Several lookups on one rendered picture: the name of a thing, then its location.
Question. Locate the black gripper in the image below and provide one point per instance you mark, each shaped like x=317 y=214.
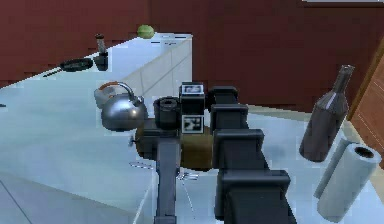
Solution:
x=167 y=115

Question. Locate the green round lettuce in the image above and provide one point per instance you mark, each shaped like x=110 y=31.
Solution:
x=145 y=31

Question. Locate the white kitchen counter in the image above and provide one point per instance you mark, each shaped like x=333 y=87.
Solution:
x=166 y=70

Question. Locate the dark pepper mill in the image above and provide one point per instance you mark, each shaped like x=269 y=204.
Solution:
x=100 y=44

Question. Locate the brown bread loaf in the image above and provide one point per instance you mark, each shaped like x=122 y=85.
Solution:
x=196 y=151

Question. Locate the silver kettle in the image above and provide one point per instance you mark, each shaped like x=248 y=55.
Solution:
x=123 y=113

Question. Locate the dark glass bottle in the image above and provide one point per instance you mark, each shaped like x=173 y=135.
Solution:
x=325 y=120

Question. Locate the black cup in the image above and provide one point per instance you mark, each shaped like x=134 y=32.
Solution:
x=101 y=61

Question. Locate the white paper towel roll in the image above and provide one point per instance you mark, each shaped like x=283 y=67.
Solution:
x=348 y=181

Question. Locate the brown wooden door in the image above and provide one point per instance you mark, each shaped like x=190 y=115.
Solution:
x=371 y=106

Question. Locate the black frying pan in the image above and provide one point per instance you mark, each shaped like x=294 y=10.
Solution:
x=76 y=64

